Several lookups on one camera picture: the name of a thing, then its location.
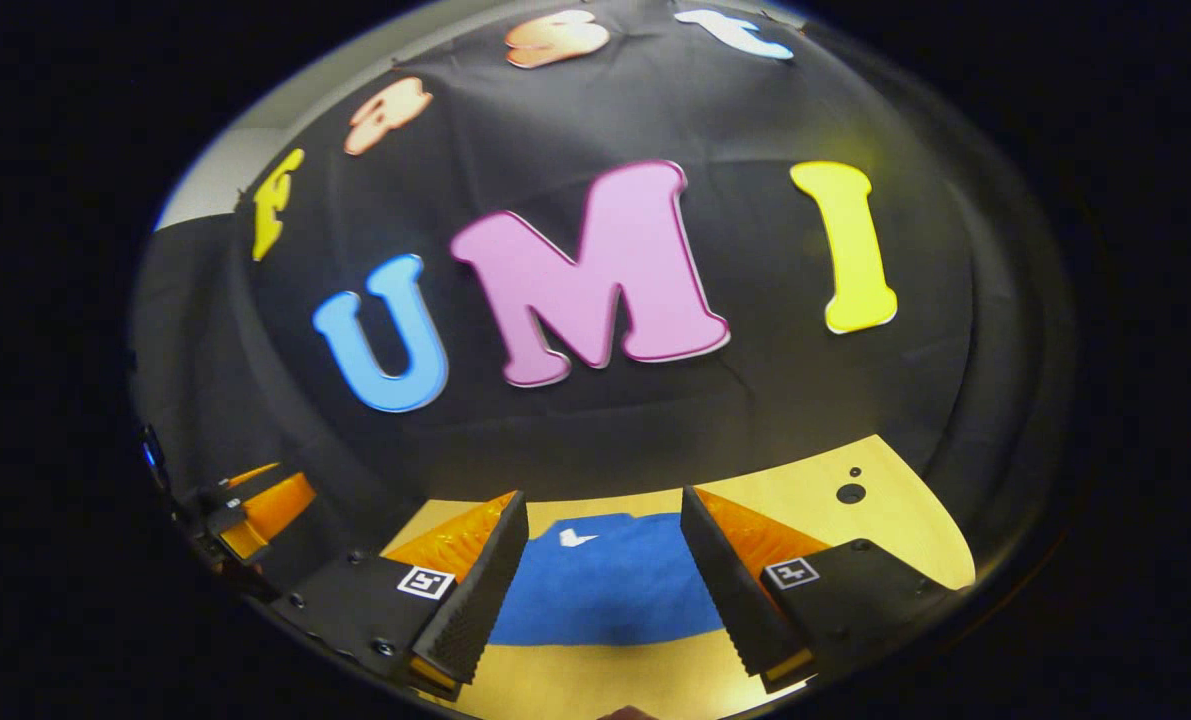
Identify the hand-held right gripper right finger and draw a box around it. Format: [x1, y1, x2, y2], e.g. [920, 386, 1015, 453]
[680, 486, 956, 696]

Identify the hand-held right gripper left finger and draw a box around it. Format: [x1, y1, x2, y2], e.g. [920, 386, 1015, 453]
[270, 490, 531, 701]

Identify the blue ribbed shirt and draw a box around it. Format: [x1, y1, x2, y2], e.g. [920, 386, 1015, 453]
[488, 512, 726, 648]

